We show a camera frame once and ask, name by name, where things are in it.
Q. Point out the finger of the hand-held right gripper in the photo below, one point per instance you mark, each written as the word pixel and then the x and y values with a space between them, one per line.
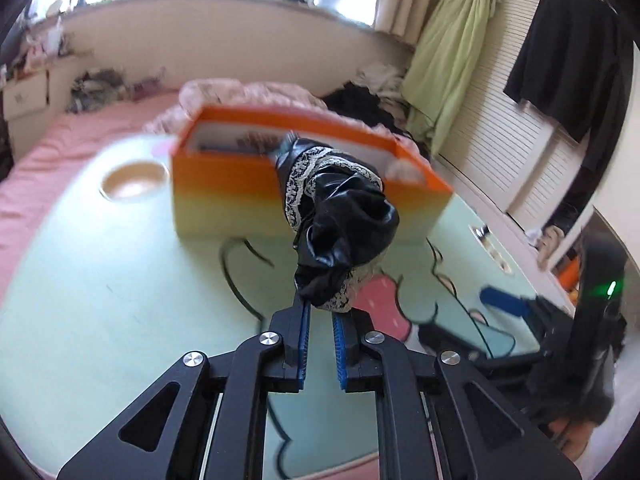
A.
pixel 450 337
pixel 505 302

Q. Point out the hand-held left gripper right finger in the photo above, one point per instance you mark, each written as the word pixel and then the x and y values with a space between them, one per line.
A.
pixel 341 355

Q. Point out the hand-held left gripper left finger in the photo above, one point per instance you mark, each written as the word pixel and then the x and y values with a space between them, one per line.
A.
pixel 304 355

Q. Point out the black lace-trimmed cloth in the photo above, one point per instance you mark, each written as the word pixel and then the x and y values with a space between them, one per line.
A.
pixel 345 220

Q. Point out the orange cardboard box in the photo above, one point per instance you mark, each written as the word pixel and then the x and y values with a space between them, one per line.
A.
pixel 225 195

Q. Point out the mint green desktop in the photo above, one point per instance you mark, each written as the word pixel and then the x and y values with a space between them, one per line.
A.
pixel 125 285

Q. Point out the orange bottle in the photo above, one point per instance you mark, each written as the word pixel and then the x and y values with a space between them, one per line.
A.
pixel 570 272

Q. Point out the beige cloth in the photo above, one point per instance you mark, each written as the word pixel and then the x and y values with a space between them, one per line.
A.
pixel 550 245

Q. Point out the small metal clip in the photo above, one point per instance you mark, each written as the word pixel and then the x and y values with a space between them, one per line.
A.
pixel 482 232

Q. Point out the white louvered closet door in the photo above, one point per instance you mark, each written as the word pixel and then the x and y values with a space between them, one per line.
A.
pixel 515 140

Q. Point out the pile of black clothes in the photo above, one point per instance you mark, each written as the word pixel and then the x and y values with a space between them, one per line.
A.
pixel 360 102

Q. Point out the hanging green garment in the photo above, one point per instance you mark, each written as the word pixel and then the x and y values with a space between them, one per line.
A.
pixel 450 60

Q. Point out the hanging black garment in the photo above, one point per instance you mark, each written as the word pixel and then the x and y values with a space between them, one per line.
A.
pixel 565 60

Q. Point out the beige curtain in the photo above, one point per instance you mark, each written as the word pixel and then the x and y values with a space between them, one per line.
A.
pixel 405 0

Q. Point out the pink bed sheet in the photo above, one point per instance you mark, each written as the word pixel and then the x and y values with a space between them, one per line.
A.
pixel 50 150

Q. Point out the pile of striped clothes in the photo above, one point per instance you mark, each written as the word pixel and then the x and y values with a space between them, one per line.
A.
pixel 100 85

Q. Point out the white cabinet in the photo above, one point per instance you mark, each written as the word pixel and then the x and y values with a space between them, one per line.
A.
pixel 25 92

